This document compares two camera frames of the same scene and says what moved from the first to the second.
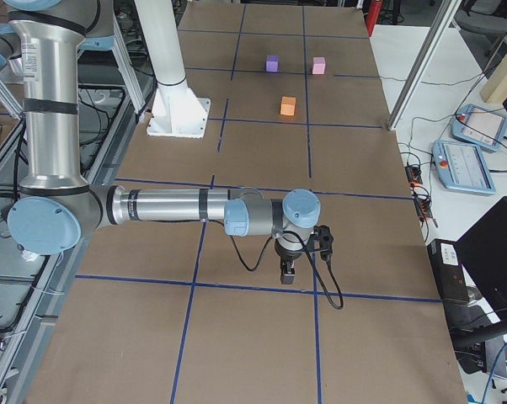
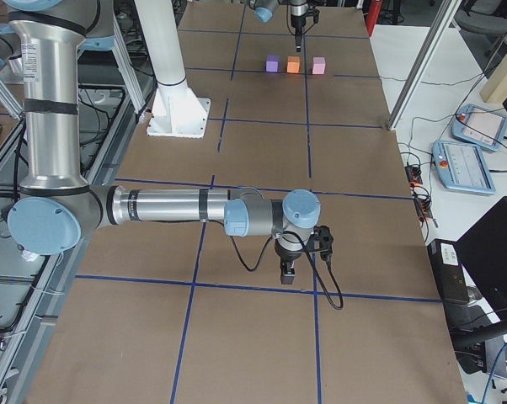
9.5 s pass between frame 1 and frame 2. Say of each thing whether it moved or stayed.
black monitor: stayed
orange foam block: moved
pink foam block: stayed
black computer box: stayed
